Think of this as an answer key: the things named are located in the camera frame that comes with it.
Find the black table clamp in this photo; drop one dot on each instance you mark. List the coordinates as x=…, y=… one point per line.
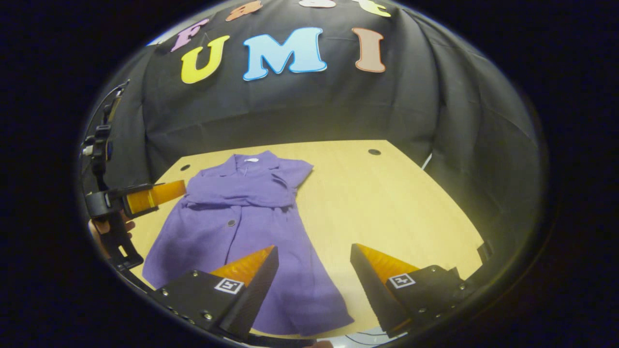
x=485, y=252

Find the black backdrop cloth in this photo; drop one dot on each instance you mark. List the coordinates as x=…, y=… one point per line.
x=338, y=106

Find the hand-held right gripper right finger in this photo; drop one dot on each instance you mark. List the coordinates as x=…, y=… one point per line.
x=370, y=290

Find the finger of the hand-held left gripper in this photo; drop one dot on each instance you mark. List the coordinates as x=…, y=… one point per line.
x=159, y=193

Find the purple button shirt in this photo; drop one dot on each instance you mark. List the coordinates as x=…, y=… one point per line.
x=242, y=217

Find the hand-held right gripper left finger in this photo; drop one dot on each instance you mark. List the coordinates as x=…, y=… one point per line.
x=256, y=295

